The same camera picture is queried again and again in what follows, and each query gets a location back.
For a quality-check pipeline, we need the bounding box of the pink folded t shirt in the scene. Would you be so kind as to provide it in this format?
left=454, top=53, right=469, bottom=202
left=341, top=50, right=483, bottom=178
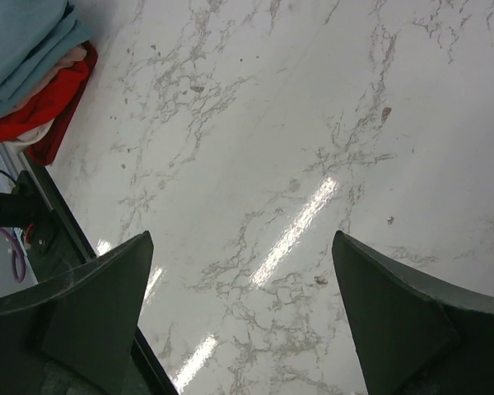
left=12, top=45, right=87, bottom=111

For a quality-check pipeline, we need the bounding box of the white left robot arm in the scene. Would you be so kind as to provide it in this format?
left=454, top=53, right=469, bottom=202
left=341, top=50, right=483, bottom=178
left=0, top=170, right=57, bottom=256

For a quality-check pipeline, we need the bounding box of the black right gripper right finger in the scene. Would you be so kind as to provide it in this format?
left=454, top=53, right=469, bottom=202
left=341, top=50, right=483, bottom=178
left=332, top=231, right=494, bottom=394

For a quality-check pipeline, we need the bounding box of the blue grey t shirt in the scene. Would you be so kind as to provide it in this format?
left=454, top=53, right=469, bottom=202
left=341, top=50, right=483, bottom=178
left=0, top=1, right=91, bottom=118

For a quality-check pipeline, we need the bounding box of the white folded t shirt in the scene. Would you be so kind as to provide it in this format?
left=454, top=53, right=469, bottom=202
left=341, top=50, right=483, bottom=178
left=7, top=120, right=54, bottom=155

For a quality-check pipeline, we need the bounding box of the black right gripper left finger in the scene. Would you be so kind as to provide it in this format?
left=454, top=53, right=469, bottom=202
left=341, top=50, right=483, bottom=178
left=0, top=231, right=154, bottom=394

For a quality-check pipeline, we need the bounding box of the aluminium frame rail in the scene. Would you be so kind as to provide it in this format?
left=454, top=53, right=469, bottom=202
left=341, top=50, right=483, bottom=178
left=0, top=144, right=96, bottom=265

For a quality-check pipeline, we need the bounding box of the dark red folded t shirt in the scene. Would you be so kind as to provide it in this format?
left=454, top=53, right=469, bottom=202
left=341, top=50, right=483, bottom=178
left=27, top=40, right=98, bottom=166

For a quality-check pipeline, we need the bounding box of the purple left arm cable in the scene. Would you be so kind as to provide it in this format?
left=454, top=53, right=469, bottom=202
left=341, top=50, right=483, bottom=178
left=0, top=220, right=28, bottom=285

